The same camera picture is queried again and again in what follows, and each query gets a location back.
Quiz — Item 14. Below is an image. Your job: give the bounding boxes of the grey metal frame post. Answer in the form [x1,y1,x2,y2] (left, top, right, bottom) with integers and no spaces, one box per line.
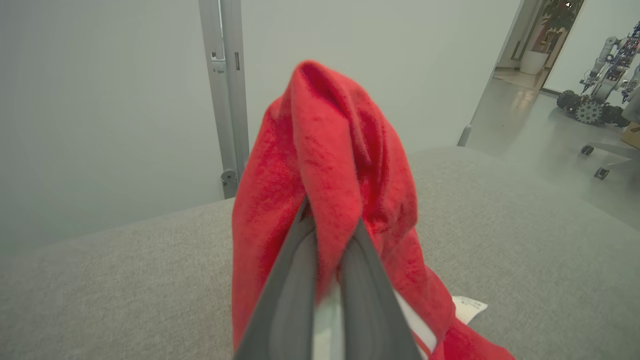
[198,0,251,200]

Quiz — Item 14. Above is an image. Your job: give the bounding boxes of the green potted plant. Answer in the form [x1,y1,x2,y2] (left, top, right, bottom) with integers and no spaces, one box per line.
[541,0,585,32]

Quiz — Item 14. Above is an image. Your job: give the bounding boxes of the wheeled robot with blue parts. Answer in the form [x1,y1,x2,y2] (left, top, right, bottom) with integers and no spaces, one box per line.
[556,22,640,127]

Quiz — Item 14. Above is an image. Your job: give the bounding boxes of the brown cardboard box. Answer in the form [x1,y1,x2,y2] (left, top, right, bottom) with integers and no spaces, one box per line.
[620,122,640,150]

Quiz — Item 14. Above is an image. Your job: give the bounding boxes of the red jersey with striped trim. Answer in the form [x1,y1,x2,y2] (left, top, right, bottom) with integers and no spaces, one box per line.
[231,60,516,360]

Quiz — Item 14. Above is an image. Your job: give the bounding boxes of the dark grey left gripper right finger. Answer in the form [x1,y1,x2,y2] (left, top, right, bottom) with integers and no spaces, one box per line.
[340,217,423,360]

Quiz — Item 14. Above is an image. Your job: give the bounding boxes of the grey office chair base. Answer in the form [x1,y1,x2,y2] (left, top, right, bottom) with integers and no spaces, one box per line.
[580,141,640,181]

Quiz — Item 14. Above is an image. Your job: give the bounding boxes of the white plant pot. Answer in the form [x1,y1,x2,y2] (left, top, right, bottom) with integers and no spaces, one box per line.
[520,50,549,76]

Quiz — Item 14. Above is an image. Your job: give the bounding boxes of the grey fabric sofa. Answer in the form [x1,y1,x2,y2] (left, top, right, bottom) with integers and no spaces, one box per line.
[0,146,640,360]

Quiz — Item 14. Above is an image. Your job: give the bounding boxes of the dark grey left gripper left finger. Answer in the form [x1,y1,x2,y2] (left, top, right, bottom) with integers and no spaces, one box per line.
[234,197,319,360]

